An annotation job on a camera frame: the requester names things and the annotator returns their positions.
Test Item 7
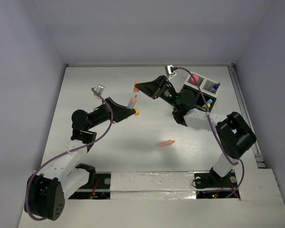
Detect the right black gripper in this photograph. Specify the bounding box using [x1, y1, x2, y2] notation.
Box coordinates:
[135, 75, 181, 109]

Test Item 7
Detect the orange tip clear marker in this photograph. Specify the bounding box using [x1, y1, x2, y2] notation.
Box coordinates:
[127, 95, 137, 109]

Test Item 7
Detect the dark orange marker cap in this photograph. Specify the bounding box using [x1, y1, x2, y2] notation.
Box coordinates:
[133, 81, 140, 93]

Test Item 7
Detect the pink cap marker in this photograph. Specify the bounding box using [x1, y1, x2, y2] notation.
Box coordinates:
[190, 75, 200, 85]

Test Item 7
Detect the clear blue cap bottle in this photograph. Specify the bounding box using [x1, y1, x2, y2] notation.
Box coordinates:
[211, 83, 220, 94]

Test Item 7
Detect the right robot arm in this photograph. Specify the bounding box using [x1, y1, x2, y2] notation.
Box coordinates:
[134, 76, 257, 189]

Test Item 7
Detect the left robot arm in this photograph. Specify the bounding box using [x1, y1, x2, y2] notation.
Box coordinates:
[24, 98, 138, 221]

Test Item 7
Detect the red orange marker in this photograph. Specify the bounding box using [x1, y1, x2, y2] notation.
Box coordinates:
[155, 140, 175, 148]

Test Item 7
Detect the black and white organizer box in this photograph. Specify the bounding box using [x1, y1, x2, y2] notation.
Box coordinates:
[182, 71, 220, 112]

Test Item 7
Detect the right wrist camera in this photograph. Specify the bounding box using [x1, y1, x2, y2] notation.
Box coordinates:
[165, 65, 178, 80]

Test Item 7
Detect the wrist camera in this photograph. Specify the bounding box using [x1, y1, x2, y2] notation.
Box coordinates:
[165, 65, 178, 80]
[91, 84, 105, 98]

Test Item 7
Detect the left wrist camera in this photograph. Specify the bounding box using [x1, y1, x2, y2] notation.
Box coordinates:
[91, 84, 105, 98]

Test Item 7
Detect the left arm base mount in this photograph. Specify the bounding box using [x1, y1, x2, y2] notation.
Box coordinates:
[68, 172, 111, 200]

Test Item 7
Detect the aluminium rail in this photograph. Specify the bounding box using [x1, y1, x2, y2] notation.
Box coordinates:
[227, 64, 267, 169]

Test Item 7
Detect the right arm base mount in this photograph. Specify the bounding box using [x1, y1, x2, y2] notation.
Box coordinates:
[191, 171, 240, 199]

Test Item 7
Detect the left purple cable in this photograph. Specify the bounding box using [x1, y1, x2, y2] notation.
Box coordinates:
[24, 87, 115, 221]

